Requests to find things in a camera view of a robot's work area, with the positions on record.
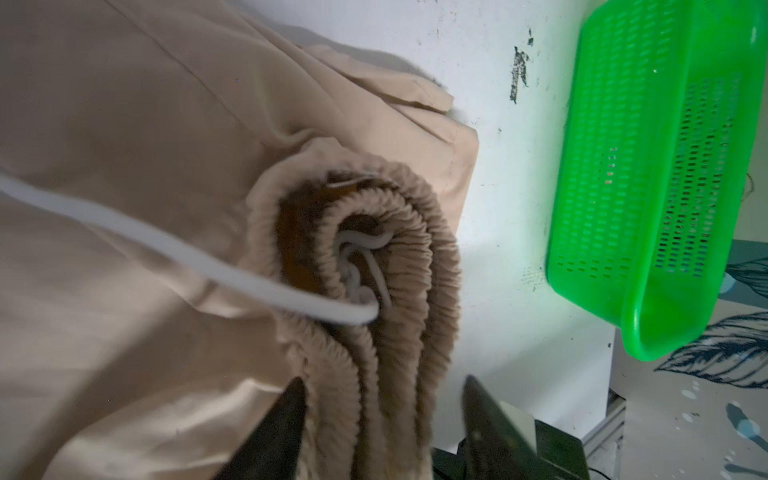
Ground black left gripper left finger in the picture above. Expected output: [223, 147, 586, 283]
[214, 377, 307, 480]

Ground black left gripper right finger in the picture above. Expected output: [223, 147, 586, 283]
[461, 376, 549, 480]

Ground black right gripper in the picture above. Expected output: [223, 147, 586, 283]
[432, 420, 589, 479]

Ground beige shorts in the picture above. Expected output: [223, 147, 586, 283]
[1, 1, 479, 479]

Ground green plastic tray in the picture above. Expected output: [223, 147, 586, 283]
[546, 0, 767, 361]

